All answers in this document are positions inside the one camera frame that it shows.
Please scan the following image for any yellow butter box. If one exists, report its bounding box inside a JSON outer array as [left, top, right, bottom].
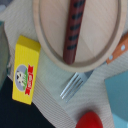
[[12, 36, 41, 105]]

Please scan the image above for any red toy tomato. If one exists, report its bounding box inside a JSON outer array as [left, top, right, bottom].
[[75, 111, 103, 128]]

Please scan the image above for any beige round plate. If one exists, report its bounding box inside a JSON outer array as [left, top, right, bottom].
[[33, 0, 122, 72]]

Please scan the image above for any beige woven placemat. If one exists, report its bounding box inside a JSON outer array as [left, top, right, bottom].
[[0, 0, 128, 128]]

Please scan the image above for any light blue carton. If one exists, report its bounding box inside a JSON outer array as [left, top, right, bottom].
[[105, 71, 128, 128]]

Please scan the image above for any brown toy sausage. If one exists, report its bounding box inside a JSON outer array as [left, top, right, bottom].
[[63, 0, 86, 64]]

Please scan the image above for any fork with orange handle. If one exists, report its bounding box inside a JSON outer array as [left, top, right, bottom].
[[60, 32, 128, 102]]

